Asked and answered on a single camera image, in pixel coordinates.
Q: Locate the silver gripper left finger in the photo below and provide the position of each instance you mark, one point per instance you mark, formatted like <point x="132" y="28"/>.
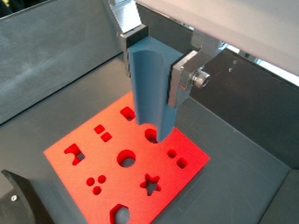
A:
<point x="129" y="28"/>

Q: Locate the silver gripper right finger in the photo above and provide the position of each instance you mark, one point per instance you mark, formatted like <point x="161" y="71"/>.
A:
<point x="187" y="73"/>

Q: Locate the blue arch object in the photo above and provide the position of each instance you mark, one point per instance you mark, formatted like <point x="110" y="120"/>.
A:
<point x="149" y="60"/>

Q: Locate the red shape sorter block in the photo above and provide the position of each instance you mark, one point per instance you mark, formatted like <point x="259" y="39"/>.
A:
<point x="116" y="169"/>

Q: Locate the black curved holder stand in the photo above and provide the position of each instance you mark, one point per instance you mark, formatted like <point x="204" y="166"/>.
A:
<point x="20" y="205"/>

